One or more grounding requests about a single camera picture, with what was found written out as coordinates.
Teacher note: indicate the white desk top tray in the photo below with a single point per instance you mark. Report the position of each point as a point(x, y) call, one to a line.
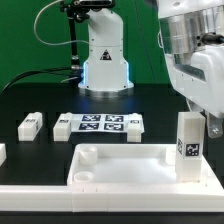
point(123, 164)

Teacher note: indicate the white marker tag plate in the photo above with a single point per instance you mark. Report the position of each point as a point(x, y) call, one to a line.
point(111, 123)

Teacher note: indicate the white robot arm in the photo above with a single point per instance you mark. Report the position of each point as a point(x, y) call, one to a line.
point(191, 35)

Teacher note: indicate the white L-shaped corner fence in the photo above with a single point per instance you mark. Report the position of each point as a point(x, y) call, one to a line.
point(206, 195)

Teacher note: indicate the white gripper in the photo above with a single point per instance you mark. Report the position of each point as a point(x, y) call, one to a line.
point(202, 93)

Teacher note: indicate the black camera stand pole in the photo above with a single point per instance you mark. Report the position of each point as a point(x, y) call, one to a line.
point(77, 12)

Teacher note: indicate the white block at left edge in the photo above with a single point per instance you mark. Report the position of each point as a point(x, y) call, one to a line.
point(3, 155)

